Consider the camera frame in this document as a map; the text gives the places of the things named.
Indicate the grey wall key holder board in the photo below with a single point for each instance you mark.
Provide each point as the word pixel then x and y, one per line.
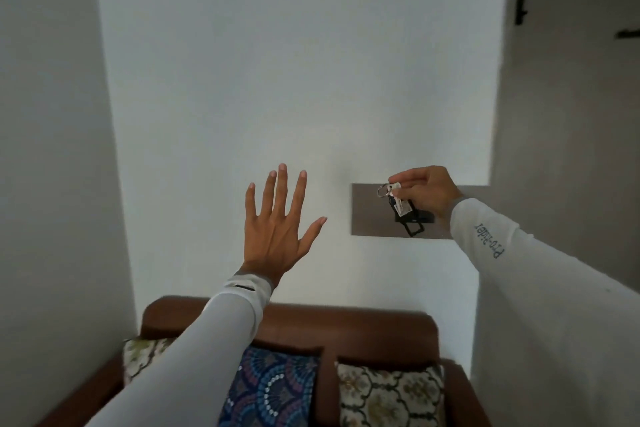
pixel 370 211

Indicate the person's right hand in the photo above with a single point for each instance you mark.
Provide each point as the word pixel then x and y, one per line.
pixel 432 189

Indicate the person's left middle finger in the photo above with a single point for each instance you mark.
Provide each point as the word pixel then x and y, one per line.
pixel 282 189

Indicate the black door hinge bracket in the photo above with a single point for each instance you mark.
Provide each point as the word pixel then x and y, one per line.
pixel 521 1

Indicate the person's right thumb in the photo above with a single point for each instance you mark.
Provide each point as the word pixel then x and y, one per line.
pixel 406 187

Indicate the white door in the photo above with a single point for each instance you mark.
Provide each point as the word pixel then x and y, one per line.
pixel 580 91

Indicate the person's left hand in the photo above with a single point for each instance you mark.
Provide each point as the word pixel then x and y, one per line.
pixel 270 236

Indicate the cream floral cushion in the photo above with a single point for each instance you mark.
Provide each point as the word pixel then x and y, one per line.
pixel 390 396
pixel 142 354

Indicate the person's left forearm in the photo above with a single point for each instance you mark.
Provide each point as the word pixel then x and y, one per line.
pixel 200 351

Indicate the person's right forearm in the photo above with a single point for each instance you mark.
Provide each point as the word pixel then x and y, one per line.
pixel 540 301

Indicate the person's left little finger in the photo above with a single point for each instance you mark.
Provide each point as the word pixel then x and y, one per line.
pixel 250 200

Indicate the blue patterned cushion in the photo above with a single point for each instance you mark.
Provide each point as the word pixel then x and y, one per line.
pixel 272 389

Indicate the person's left thumb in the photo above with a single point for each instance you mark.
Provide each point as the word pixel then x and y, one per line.
pixel 313 234

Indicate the brown leather sofa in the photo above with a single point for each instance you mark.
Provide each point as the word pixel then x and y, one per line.
pixel 360 329

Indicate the black hook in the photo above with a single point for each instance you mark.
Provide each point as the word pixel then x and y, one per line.
pixel 426 217

